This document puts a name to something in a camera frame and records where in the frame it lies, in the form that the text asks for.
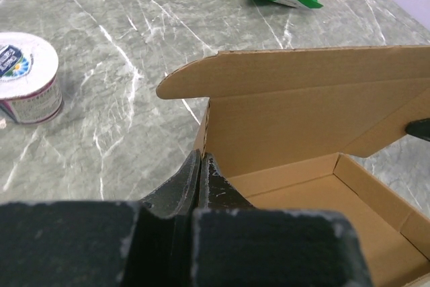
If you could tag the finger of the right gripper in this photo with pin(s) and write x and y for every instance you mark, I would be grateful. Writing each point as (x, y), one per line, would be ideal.
(419, 129)

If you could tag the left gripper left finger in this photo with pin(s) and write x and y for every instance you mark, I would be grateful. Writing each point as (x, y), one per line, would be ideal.
(103, 243)

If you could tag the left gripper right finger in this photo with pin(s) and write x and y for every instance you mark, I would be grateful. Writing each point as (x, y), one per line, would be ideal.
(237, 244)

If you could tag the brown cardboard box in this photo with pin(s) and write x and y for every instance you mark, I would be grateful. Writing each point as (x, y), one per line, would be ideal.
(285, 125)

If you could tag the small white yogurt cup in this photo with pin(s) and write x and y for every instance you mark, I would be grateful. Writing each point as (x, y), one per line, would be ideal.
(30, 91)

